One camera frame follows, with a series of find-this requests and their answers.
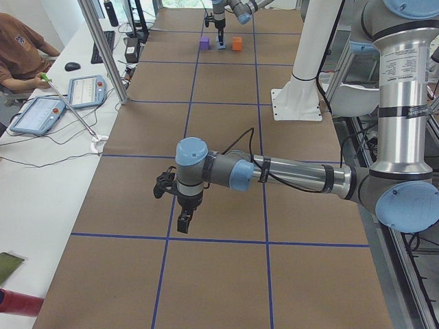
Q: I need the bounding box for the red cylinder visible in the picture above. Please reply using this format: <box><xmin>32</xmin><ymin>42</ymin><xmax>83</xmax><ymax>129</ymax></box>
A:
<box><xmin>1</xmin><ymin>289</ymin><xmax>45</xmax><ymax>317</ymax></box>

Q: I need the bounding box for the black keyboard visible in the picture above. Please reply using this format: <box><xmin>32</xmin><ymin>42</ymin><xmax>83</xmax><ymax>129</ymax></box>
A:
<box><xmin>90</xmin><ymin>30</ymin><xmax>116</xmax><ymax>64</ymax></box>

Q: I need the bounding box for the green cloth pouch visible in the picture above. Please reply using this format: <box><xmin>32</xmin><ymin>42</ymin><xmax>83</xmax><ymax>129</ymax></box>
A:
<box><xmin>0</xmin><ymin>252</ymin><xmax>25</xmax><ymax>284</ymax></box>

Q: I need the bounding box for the light blue foam block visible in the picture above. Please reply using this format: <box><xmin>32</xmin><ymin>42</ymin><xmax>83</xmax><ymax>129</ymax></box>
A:
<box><xmin>215</xmin><ymin>36</ymin><xmax>226</xmax><ymax>49</ymax></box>

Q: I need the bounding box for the black water bottle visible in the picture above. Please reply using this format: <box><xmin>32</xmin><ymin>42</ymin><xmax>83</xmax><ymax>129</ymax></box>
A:
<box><xmin>104</xmin><ymin>0</ymin><xmax>119</xmax><ymax>27</ymax></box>

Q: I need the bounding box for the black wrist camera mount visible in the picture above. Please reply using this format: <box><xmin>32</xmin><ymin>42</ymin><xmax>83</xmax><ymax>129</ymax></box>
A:
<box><xmin>153</xmin><ymin>166</ymin><xmax>178</xmax><ymax>199</ymax></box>

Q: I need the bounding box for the white camera stand post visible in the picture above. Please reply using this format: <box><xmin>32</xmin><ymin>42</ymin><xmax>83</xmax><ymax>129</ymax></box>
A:
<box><xmin>271</xmin><ymin>0</ymin><xmax>344</xmax><ymax>121</ymax></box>

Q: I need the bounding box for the blue teach pendant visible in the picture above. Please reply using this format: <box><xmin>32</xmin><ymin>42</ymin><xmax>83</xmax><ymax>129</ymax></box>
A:
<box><xmin>67</xmin><ymin>75</ymin><xmax>106</xmax><ymax>109</ymax></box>
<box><xmin>10</xmin><ymin>97</ymin><xmax>66</xmax><ymax>136</ymax></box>

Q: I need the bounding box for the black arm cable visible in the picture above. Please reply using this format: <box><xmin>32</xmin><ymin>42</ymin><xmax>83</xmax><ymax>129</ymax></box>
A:
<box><xmin>220</xmin><ymin>127</ymin><xmax>330</xmax><ymax>193</ymax></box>

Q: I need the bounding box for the aluminium frame post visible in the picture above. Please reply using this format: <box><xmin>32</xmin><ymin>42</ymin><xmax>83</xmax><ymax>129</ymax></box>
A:
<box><xmin>78</xmin><ymin>0</ymin><xmax>128</xmax><ymax>104</ymax></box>

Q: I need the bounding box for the person in brown shirt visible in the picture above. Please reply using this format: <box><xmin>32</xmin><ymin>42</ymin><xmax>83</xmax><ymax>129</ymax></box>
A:
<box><xmin>1</xmin><ymin>13</ymin><xmax>60</xmax><ymax>93</ymax></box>

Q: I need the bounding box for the black computer mouse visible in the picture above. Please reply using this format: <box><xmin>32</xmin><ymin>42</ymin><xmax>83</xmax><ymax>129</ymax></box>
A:
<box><xmin>64</xmin><ymin>62</ymin><xmax>81</xmax><ymax>72</ymax></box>

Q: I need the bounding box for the black monitor stand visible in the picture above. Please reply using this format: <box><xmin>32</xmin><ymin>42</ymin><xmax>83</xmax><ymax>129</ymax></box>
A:
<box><xmin>127</xmin><ymin>0</ymin><xmax>150</xmax><ymax>44</ymax></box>

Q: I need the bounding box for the orange foam block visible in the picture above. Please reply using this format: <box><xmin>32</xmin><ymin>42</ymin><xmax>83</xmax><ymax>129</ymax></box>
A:
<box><xmin>232</xmin><ymin>36</ymin><xmax>243</xmax><ymax>51</ymax></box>

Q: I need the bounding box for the green handled grabber stick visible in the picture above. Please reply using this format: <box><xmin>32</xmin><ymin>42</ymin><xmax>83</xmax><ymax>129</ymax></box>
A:
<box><xmin>40</xmin><ymin>73</ymin><xmax>102</xmax><ymax>142</ymax></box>

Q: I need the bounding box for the black power adapter box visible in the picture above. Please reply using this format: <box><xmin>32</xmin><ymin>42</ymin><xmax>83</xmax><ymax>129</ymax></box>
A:
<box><xmin>124</xmin><ymin>38</ymin><xmax>140</xmax><ymax>64</ymax></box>

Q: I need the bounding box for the far blue teach pendant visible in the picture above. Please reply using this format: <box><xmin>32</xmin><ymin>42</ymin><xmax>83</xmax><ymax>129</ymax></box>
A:
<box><xmin>67</xmin><ymin>75</ymin><xmax>106</xmax><ymax>109</ymax></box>

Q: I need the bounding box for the purple foam block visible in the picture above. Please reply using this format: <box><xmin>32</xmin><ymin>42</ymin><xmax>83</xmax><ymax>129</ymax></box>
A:
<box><xmin>199</xmin><ymin>36</ymin><xmax>210</xmax><ymax>50</ymax></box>

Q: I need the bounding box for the near blue teach pendant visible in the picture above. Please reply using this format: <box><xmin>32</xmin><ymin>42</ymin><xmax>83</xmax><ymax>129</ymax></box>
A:
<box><xmin>10</xmin><ymin>97</ymin><xmax>66</xmax><ymax>136</ymax></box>

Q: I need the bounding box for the white plastic chair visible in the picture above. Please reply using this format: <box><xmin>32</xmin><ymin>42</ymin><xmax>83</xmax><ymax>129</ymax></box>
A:
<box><xmin>330</xmin><ymin>84</ymin><xmax>380</xmax><ymax>117</ymax></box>

